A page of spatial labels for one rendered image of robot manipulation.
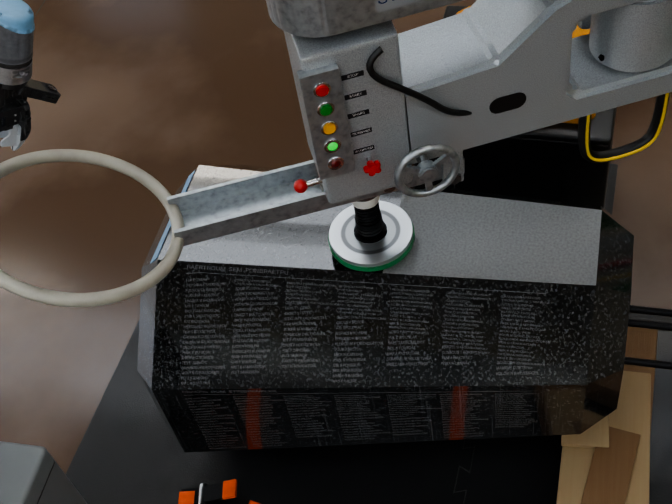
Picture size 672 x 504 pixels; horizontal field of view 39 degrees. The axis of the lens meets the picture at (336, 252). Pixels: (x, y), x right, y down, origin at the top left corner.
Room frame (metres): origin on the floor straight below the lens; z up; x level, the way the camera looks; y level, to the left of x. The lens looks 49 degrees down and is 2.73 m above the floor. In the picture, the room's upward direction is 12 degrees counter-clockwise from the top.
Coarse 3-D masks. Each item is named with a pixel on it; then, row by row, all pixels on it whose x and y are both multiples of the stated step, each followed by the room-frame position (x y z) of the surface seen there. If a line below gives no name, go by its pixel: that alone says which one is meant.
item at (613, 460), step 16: (608, 416) 1.31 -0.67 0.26; (592, 432) 1.27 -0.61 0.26; (608, 432) 1.26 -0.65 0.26; (624, 432) 1.25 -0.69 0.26; (608, 448) 1.21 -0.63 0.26; (624, 448) 1.20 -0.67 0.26; (592, 464) 1.17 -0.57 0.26; (608, 464) 1.16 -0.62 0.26; (624, 464) 1.15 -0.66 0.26; (592, 480) 1.13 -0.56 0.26; (608, 480) 1.12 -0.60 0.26; (624, 480) 1.11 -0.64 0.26; (592, 496) 1.08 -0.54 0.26; (608, 496) 1.07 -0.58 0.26; (624, 496) 1.06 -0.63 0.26
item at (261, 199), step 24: (288, 168) 1.63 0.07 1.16; (312, 168) 1.63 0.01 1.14; (192, 192) 1.61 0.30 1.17; (216, 192) 1.61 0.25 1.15; (240, 192) 1.62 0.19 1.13; (264, 192) 1.61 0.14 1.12; (288, 192) 1.60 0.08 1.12; (312, 192) 1.58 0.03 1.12; (384, 192) 1.54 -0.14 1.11; (192, 216) 1.58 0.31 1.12; (216, 216) 1.56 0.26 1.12; (240, 216) 1.51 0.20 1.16; (264, 216) 1.51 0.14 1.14; (288, 216) 1.52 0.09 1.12; (192, 240) 1.50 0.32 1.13
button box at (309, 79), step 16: (336, 64) 1.48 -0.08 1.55; (304, 80) 1.46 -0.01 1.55; (320, 80) 1.46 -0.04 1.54; (336, 80) 1.46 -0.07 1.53; (304, 96) 1.46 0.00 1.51; (336, 96) 1.46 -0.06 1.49; (336, 112) 1.46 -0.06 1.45; (320, 128) 1.46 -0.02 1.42; (320, 144) 1.46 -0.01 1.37; (320, 160) 1.46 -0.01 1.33; (352, 160) 1.47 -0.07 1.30; (320, 176) 1.46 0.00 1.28
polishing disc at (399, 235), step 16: (352, 208) 1.68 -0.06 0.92; (384, 208) 1.66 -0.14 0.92; (400, 208) 1.65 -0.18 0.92; (336, 224) 1.64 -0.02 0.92; (352, 224) 1.63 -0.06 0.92; (400, 224) 1.60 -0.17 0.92; (336, 240) 1.59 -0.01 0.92; (352, 240) 1.58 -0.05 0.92; (384, 240) 1.56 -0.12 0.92; (400, 240) 1.54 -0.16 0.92; (352, 256) 1.53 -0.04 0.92; (368, 256) 1.52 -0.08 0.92; (384, 256) 1.50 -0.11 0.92
